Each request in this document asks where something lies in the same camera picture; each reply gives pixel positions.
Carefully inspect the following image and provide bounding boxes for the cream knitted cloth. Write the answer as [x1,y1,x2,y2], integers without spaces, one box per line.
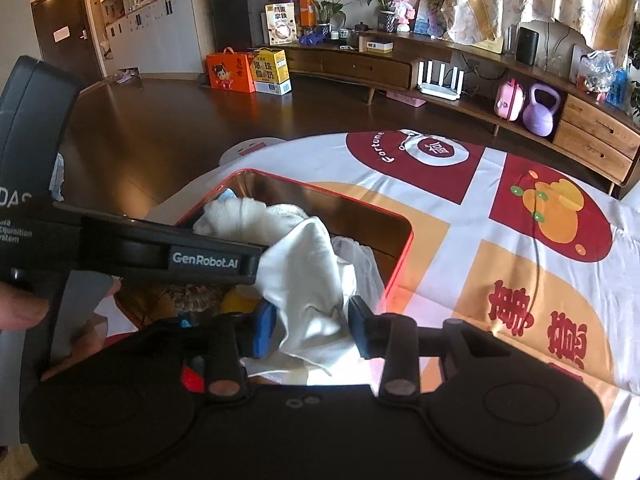
[192,197,312,241]

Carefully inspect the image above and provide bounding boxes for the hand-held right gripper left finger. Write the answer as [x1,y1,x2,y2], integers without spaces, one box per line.
[204,302,278,402]

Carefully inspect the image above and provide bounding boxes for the patterned mesh pouch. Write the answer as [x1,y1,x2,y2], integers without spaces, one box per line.
[170,282,221,313]

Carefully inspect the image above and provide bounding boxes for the black speaker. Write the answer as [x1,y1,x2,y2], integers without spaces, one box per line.
[515,26,540,66]

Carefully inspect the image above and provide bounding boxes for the yellow rubber duck toy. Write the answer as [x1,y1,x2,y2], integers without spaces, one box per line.
[220,285,262,317]

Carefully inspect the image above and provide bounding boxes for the orange cartoon gift box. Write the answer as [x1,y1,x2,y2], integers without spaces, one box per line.
[206,47,257,94]

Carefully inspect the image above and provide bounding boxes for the potted plant white pot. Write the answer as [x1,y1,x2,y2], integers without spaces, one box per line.
[312,0,346,38]

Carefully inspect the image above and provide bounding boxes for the tall green potted plant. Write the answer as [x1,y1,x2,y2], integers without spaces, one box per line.
[627,20,640,121]

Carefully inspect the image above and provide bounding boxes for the purple kettlebell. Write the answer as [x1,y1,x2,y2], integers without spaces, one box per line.
[522,83,562,137]

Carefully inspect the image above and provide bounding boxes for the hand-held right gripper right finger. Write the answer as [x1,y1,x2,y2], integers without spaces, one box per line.
[348,295,526,403]

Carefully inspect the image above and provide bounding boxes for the person's left hand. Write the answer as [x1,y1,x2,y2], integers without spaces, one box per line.
[0,277,123,383]

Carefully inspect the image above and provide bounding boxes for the blue picture book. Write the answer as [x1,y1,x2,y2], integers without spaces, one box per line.
[412,0,446,38]

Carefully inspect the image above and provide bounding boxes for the clear plastic bag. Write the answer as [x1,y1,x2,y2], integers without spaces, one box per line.
[577,50,617,102]

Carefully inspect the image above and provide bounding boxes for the pink tray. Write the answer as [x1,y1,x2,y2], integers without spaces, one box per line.
[386,91,427,107]

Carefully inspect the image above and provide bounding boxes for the small white box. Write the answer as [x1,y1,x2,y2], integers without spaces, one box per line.
[358,35,394,54]

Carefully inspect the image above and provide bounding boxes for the pink plush doll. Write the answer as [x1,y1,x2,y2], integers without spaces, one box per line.
[382,0,418,33]

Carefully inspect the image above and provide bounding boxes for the white router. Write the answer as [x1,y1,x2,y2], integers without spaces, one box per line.
[417,60,466,98]

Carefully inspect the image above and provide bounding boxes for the dark wooden drawer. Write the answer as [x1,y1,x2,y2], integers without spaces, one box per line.
[322,51,413,90]

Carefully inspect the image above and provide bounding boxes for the light wooden drawer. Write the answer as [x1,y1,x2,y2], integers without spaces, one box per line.
[552,121,635,183]
[560,94,640,158]

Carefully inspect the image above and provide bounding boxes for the printed tablecloth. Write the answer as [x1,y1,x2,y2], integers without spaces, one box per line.
[100,130,640,480]

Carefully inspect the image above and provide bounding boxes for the yellow carton box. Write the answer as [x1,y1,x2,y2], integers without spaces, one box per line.
[250,47,293,96]

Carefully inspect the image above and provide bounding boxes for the thin black cable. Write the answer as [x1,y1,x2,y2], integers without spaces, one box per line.
[529,174,545,307]

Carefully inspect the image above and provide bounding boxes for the sheer white mesh cloth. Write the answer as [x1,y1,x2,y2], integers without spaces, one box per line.
[330,235,387,311]

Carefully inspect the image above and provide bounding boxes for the pink toy case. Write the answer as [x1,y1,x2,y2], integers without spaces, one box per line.
[494,78,527,122]

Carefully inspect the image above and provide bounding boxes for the dark wooden door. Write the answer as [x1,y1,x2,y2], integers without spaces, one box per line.
[30,0,103,96]

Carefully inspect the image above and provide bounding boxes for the yellow white snack box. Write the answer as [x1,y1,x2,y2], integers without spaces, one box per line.
[265,2,299,46]

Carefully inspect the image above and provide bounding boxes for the wooden TV cabinet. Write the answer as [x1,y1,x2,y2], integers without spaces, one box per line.
[280,30,640,196]

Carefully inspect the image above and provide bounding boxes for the white scalloped board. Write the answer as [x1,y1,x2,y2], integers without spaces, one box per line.
[537,17,591,76]

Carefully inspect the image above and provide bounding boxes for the black cabinet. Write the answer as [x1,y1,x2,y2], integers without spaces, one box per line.
[210,0,283,53]

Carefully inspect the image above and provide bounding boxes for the red tin box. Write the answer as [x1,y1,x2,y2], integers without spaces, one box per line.
[112,167,416,386]

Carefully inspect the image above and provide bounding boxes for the white wall cabinets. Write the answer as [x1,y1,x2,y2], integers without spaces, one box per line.
[87,0,211,76]

